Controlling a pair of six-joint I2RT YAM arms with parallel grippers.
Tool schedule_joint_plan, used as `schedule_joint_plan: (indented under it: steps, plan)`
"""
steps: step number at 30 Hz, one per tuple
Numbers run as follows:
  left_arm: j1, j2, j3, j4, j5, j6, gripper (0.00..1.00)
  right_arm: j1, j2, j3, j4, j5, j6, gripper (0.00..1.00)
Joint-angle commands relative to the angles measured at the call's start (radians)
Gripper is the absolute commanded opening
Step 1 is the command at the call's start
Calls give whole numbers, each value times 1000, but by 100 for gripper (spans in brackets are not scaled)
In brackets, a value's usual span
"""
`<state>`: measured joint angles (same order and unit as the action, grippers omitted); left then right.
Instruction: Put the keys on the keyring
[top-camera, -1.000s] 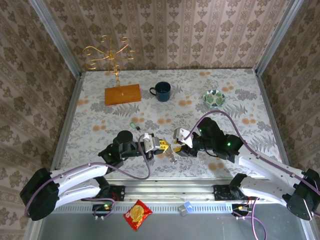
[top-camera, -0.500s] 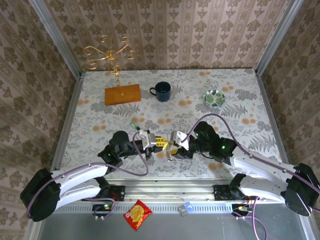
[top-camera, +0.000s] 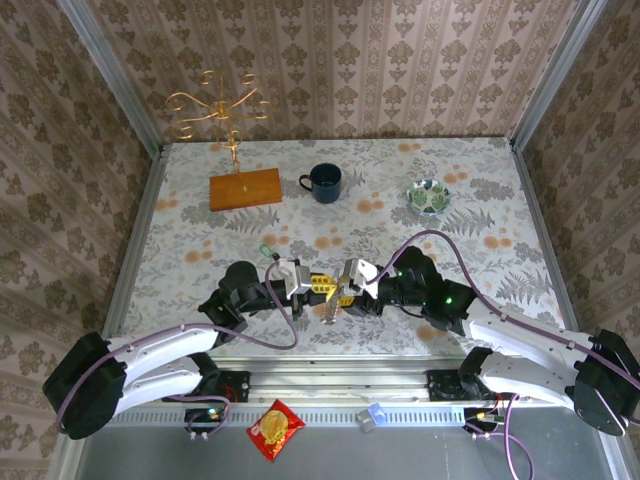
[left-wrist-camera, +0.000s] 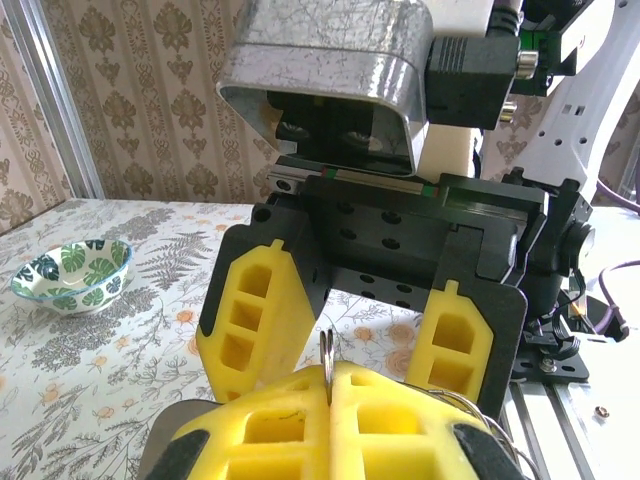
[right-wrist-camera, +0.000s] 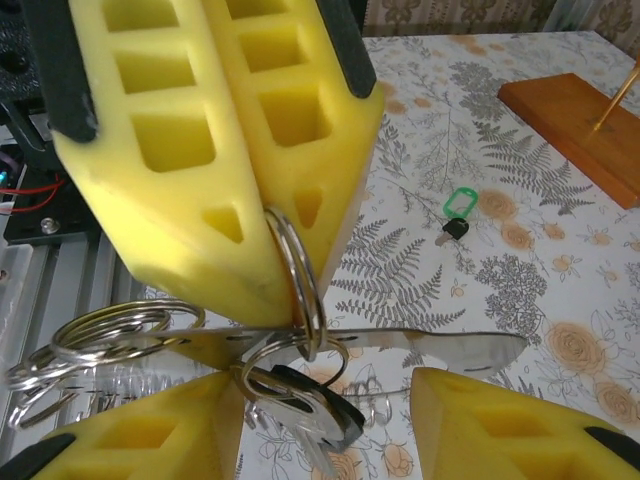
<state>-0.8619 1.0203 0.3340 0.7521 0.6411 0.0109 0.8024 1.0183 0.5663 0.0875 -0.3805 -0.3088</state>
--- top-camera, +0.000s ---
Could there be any dark blue mug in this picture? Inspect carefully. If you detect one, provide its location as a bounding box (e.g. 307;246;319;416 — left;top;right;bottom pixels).
298;163;344;205

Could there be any green leaf pattern bowl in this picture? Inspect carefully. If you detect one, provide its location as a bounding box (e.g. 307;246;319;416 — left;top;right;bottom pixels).
405;178;452;217

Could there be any small blue grey packet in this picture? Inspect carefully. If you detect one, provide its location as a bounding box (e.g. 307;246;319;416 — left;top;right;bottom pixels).
355;403;386;432

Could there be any small circuit board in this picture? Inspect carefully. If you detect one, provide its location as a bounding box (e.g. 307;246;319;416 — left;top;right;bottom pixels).
183;405;229;435
462;407;506;435

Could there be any red snack packet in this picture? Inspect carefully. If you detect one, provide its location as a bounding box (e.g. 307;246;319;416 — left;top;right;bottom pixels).
246;398;307;463

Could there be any grey metal shelf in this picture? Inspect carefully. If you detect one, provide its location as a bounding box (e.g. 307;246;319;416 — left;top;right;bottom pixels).
49;404;631;480

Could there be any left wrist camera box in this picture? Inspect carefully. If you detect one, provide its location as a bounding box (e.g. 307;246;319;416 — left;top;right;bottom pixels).
269;257;315;297

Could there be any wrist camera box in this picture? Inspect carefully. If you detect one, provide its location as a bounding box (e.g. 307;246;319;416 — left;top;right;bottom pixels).
343;258;381;301
269;257;315;297

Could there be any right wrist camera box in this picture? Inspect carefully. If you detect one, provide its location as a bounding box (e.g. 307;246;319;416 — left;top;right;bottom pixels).
343;258;381;301

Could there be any aluminium table edge rail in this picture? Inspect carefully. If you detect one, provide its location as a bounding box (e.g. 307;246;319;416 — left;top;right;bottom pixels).
69;364;614;404

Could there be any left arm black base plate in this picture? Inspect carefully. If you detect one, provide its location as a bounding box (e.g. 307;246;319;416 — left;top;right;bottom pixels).
162;370;251;404

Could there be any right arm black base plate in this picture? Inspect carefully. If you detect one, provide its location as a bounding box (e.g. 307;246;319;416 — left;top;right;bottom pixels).
427;368;520;403

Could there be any gold wire stand wooden base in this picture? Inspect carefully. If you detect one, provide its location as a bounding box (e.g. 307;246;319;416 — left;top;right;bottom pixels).
165;69;284;213

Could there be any white slotted cable duct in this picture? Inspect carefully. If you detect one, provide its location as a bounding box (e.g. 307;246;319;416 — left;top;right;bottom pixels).
89;405;504;427

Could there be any aluminium table side rail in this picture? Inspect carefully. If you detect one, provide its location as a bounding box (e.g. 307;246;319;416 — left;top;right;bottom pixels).
509;139;576;331
102;143;169;344

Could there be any aluminium frame post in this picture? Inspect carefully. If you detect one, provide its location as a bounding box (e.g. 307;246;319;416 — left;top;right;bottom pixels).
54;0;166;156
509;0;609;151

